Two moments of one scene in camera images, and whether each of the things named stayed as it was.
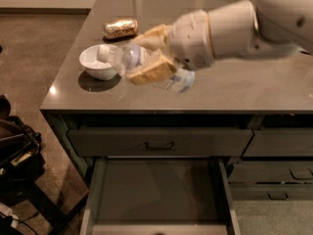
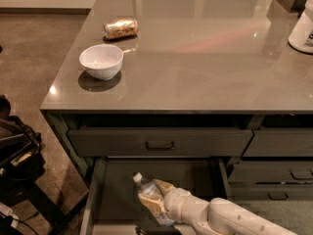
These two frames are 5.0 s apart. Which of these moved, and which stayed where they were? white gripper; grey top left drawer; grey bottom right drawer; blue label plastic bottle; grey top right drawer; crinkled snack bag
Moved: blue label plastic bottle; white gripper
Stayed: grey top right drawer; grey bottom right drawer; grey top left drawer; crinkled snack bag
